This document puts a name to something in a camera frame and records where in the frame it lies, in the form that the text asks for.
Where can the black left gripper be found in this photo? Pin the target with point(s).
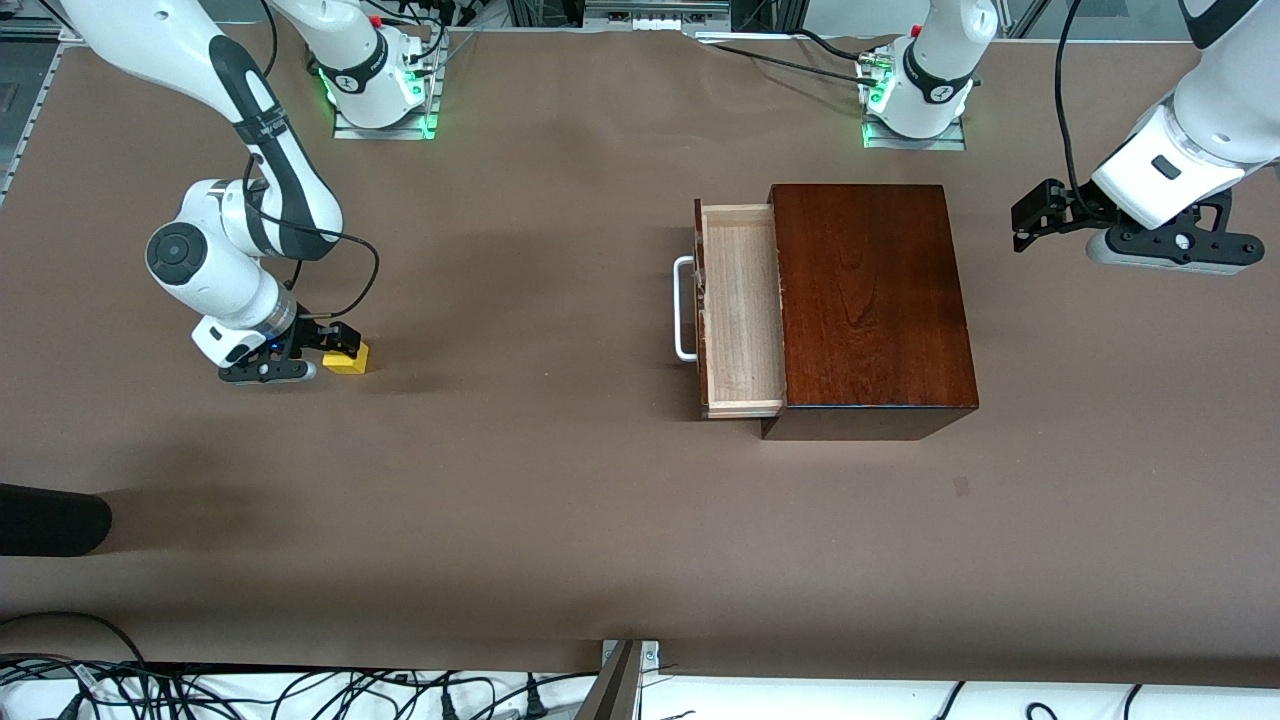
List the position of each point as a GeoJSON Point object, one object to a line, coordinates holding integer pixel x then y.
{"type": "Point", "coordinates": [1073, 212]}

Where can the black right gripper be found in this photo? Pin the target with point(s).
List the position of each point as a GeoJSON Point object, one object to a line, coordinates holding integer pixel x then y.
{"type": "Point", "coordinates": [312, 334]}

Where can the yellow block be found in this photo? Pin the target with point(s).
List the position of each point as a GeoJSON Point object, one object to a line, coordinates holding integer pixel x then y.
{"type": "Point", "coordinates": [352, 364]}

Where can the wooden drawer with dark front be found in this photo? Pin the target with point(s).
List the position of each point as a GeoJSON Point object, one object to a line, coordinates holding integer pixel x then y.
{"type": "Point", "coordinates": [742, 310]}

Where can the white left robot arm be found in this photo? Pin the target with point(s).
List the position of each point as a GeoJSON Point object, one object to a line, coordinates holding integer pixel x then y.
{"type": "Point", "coordinates": [1220, 110]}

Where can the dark brown wooden cabinet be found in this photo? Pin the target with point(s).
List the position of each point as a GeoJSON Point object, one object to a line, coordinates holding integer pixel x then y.
{"type": "Point", "coordinates": [870, 300]}

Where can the black cylindrical object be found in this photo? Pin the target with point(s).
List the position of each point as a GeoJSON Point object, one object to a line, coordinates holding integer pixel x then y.
{"type": "Point", "coordinates": [50, 520]}

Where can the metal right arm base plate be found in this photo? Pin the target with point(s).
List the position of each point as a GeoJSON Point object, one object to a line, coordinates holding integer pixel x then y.
{"type": "Point", "coordinates": [432, 100]}

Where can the aluminium table edge rail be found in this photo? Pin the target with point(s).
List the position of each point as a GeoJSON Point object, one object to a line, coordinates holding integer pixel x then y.
{"type": "Point", "coordinates": [30, 125]}

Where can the aluminium frame with sockets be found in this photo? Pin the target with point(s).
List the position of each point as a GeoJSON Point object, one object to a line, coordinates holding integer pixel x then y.
{"type": "Point", "coordinates": [655, 12]}

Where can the metal camera stand post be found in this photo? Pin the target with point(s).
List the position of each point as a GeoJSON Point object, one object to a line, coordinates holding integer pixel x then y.
{"type": "Point", "coordinates": [615, 690]}

